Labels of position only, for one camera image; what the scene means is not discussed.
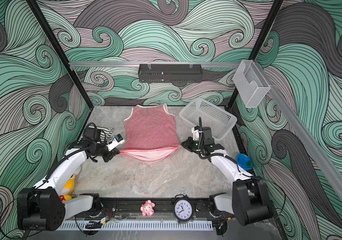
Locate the black white striped tank top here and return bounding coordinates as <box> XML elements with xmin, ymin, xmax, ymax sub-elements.
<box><xmin>96</xmin><ymin>127</ymin><xmax>114</xmax><ymax>143</ymax></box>

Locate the red white striped tank top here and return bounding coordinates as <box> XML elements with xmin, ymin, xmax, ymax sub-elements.
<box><xmin>120</xmin><ymin>104</ymin><xmax>181</xmax><ymax>163</ymax></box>

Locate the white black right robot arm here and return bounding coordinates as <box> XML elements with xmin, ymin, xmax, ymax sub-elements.
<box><xmin>182</xmin><ymin>117</ymin><xmax>274</xmax><ymax>226</ymax></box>

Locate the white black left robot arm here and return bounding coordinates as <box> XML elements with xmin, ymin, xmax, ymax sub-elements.
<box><xmin>17</xmin><ymin>123</ymin><xmax>125</xmax><ymax>231</ymax></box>

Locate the white plastic laundry basket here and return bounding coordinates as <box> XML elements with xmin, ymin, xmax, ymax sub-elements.
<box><xmin>179</xmin><ymin>98</ymin><xmax>238</xmax><ymax>141</ymax></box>

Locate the blue round lid object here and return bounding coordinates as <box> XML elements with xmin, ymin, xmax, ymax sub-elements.
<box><xmin>236</xmin><ymin>154</ymin><xmax>253</xmax><ymax>171</ymax></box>

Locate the yellow red plush doll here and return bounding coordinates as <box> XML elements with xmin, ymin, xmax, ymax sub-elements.
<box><xmin>60</xmin><ymin>175</ymin><xmax>76</xmax><ymax>202</ymax></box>

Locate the black analog alarm clock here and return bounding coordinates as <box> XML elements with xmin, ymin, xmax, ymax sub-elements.
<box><xmin>172</xmin><ymin>194</ymin><xmax>195</xmax><ymax>224</ymax></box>

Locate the pink plush toy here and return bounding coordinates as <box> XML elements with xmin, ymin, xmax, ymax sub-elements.
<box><xmin>140</xmin><ymin>200</ymin><xmax>155</xmax><ymax>217</ymax></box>

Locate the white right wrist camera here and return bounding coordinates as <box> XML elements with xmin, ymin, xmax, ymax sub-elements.
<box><xmin>192</xmin><ymin>126</ymin><xmax>214</xmax><ymax>142</ymax></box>

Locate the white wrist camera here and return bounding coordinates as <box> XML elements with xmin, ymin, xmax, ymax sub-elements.
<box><xmin>192</xmin><ymin>126</ymin><xmax>214</xmax><ymax>142</ymax></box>
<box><xmin>107</xmin><ymin>134</ymin><xmax>125</xmax><ymax>152</ymax></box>

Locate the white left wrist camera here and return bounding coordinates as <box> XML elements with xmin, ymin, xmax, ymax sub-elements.
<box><xmin>107</xmin><ymin>134</ymin><xmax>125</xmax><ymax>152</ymax></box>

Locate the clear plastic wall bin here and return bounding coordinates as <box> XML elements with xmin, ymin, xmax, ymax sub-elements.
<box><xmin>233</xmin><ymin>60</ymin><xmax>271</xmax><ymax>108</ymax></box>

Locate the black wall shelf tray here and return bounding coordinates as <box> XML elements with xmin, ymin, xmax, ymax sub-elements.
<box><xmin>138</xmin><ymin>64</ymin><xmax>203</xmax><ymax>86</ymax></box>

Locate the white slotted cable duct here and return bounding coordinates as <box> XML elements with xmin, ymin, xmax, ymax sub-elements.
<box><xmin>57</xmin><ymin>220</ymin><xmax>214</xmax><ymax>232</ymax></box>

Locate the black vertical frame post right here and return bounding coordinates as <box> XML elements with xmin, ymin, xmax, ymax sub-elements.
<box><xmin>227</xmin><ymin>1</ymin><xmax>283</xmax><ymax>110</ymax></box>

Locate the black vertical frame post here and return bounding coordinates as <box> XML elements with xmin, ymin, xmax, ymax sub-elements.
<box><xmin>227</xmin><ymin>1</ymin><xmax>283</xmax><ymax>110</ymax></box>
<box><xmin>26</xmin><ymin>0</ymin><xmax>94</xmax><ymax>111</ymax></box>

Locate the black vertical frame post left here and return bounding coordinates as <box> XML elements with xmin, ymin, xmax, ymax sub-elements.
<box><xmin>26</xmin><ymin>0</ymin><xmax>94</xmax><ymax>111</ymax></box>

